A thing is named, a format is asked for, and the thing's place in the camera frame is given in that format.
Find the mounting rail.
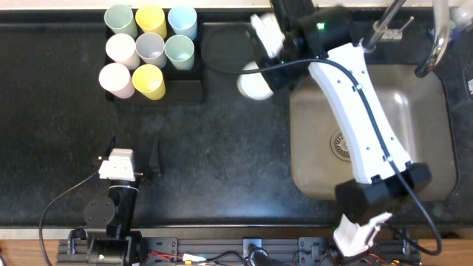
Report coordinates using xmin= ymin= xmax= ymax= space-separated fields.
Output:
xmin=57 ymin=236 xmax=422 ymax=266

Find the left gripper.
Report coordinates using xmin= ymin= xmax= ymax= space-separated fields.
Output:
xmin=104 ymin=134 xmax=163 ymax=188

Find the steel tap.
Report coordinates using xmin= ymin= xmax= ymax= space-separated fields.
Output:
xmin=357 ymin=0 xmax=452 ymax=79

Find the grey cup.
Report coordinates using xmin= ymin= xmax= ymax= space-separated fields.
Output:
xmin=135 ymin=32 xmax=168 ymax=69

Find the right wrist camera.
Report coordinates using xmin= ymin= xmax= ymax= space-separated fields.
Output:
xmin=250 ymin=13 xmax=287 ymax=60

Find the pink cup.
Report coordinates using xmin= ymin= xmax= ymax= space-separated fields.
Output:
xmin=98 ymin=62 xmax=136 ymax=100

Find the blue cup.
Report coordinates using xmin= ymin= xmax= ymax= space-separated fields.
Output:
xmin=167 ymin=4 xmax=198 ymax=41

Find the green cup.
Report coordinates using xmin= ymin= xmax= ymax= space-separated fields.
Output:
xmin=164 ymin=34 xmax=196 ymax=71
xmin=103 ymin=4 xmax=138 ymax=39

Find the black tray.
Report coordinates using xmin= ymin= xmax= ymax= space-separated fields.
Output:
xmin=103 ymin=21 xmax=204 ymax=105

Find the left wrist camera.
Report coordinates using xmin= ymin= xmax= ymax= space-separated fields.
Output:
xmin=98 ymin=148 xmax=137 ymax=182

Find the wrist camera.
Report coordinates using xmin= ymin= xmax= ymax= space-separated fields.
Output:
xmin=98 ymin=148 xmax=137 ymax=182
xmin=250 ymin=13 xmax=287 ymax=60

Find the yellow cup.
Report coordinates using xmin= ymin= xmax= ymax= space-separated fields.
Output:
xmin=135 ymin=4 xmax=168 ymax=40
xmin=132 ymin=64 xmax=167 ymax=101

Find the black cable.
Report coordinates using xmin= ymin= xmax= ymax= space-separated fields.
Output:
xmin=202 ymin=28 xmax=443 ymax=256
xmin=38 ymin=171 xmax=100 ymax=266

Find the steel sink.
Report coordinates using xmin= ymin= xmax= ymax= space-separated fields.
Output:
xmin=289 ymin=64 xmax=459 ymax=202

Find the white cup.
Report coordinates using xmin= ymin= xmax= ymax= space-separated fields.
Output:
xmin=105 ymin=33 xmax=141 ymax=70
xmin=236 ymin=61 xmax=276 ymax=102

